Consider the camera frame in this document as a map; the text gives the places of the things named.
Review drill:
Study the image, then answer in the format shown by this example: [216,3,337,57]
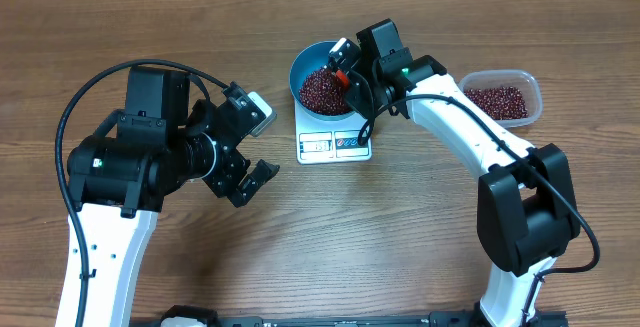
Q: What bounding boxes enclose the red scoop blue handle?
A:
[334,70,350,91]

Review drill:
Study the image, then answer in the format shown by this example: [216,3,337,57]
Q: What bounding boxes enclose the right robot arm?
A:
[331,54,585,326]

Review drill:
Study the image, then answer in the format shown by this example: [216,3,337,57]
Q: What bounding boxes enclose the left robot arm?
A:
[55,203,158,327]

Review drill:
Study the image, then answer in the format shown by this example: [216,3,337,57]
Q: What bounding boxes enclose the red beans in bowl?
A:
[299,68,351,116]

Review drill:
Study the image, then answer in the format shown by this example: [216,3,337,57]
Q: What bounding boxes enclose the blue metal bowl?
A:
[289,40,355,121]

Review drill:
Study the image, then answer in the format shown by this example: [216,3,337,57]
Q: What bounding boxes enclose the white digital kitchen scale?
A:
[295,102,373,165]

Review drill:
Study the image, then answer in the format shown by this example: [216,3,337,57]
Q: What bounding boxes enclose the red beans pile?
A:
[464,86,529,120]

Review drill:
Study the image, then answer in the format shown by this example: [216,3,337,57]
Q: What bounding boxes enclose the clear plastic container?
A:
[458,69,543,128]

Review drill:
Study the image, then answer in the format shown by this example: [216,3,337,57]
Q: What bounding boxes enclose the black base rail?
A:
[129,304,569,327]

